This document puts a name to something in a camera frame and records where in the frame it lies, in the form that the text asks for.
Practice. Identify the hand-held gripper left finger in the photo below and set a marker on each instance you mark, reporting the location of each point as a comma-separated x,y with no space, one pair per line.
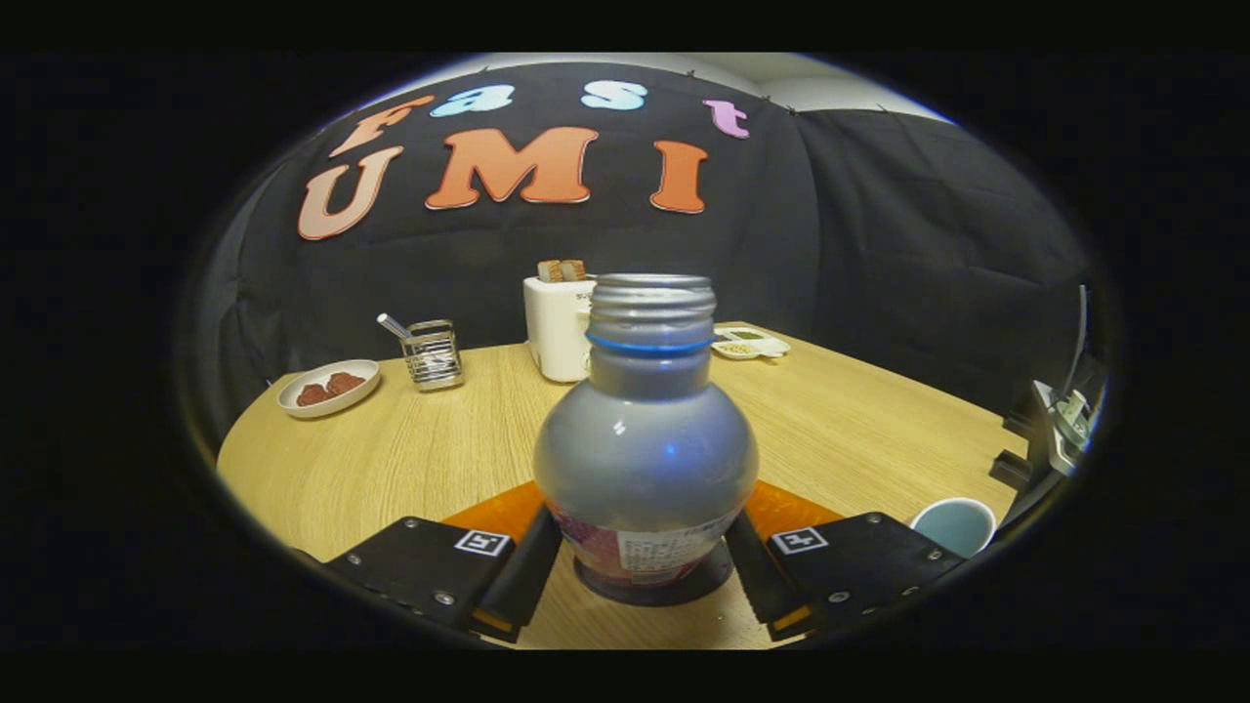
522,576

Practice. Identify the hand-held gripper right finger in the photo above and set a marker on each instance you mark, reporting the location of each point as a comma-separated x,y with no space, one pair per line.
752,576

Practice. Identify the dark brown round coaster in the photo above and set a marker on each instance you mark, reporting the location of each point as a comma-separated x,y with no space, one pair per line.
705,582

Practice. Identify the silver bottle with red label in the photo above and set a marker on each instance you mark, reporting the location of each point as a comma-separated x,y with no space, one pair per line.
645,459

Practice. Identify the wooden table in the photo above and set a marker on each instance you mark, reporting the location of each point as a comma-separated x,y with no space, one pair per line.
439,449

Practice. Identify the white divided snack dish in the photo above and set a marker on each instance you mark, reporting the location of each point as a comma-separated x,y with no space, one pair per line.
750,344

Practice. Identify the white toaster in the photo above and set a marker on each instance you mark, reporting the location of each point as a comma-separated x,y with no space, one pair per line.
557,332

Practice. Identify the white round plate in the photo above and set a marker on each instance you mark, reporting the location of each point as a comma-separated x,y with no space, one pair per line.
322,411

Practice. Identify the red meat piece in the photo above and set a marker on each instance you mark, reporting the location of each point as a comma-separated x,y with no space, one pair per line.
312,395
345,383

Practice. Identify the black table clamp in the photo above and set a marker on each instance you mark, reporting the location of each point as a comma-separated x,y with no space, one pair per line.
1016,467

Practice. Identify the brown toast slice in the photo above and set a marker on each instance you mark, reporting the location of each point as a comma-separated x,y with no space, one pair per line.
573,269
549,271

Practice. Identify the white and green device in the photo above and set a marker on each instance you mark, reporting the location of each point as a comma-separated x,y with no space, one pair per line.
1066,425

